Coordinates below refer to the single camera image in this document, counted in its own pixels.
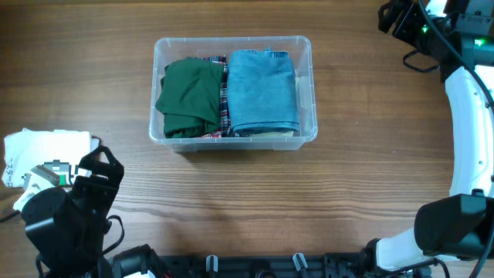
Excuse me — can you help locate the beige cloth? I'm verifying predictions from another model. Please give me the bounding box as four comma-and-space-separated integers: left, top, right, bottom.
249, 77, 300, 137

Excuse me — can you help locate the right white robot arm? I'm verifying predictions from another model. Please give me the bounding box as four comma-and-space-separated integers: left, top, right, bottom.
359, 0, 493, 277

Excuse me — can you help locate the right black camera cable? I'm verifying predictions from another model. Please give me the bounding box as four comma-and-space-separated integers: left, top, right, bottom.
402, 0, 494, 278

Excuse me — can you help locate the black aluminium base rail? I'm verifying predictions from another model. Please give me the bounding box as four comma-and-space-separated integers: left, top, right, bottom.
161, 253, 384, 278

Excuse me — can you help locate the red plaid cloth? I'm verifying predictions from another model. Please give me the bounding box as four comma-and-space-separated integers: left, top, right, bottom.
203, 56, 239, 138

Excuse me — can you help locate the white printed t-shirt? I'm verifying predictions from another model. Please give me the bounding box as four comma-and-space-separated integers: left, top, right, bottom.
2, 128, 100, 188

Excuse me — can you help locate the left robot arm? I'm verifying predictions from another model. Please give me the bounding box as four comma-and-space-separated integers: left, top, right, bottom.
21, 146, 171, 277

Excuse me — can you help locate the dark green cloth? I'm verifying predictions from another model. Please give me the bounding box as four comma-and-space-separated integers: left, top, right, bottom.
155, 57, 225, 139

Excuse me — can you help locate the clear plastic storage bin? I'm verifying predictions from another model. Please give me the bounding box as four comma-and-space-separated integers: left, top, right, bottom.
149, 36, 318, 152

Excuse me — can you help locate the blue cloth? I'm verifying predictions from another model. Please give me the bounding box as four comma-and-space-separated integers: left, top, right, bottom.
227, 49, 300, 136

